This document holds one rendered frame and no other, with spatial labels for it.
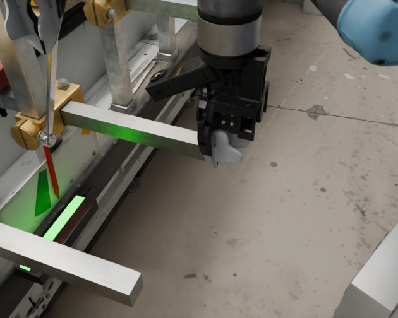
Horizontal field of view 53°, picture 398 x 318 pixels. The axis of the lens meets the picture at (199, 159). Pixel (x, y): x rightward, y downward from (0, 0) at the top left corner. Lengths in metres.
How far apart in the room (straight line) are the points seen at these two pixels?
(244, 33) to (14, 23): 0.26
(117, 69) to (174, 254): 0.82
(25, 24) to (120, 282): 0.33
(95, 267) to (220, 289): 0.97
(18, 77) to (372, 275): 0.53
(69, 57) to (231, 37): 0.69
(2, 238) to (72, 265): 0.10
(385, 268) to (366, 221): 1.37
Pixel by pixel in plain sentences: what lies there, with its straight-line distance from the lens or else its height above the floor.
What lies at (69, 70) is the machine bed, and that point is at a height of 0.71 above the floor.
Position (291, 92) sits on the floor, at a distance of 2.29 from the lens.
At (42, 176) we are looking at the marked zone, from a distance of 0.72.
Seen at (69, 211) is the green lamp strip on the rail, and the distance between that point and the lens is 0.76.
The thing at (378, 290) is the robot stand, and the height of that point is 0.99.
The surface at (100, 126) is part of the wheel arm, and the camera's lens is 0.68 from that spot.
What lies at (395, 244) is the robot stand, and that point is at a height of 0.99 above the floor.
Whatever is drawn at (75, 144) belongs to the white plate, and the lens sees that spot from 0.77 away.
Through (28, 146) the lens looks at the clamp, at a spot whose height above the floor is 0.83.
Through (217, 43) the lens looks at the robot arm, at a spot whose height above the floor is 1.05.
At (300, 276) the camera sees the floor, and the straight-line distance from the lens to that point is 1.50.
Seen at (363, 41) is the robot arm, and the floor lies 1.12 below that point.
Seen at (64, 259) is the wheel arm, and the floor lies 0.86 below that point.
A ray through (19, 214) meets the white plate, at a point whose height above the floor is 0.76.
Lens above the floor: 1.27
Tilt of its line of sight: 44 degrees down
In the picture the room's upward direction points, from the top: straight up
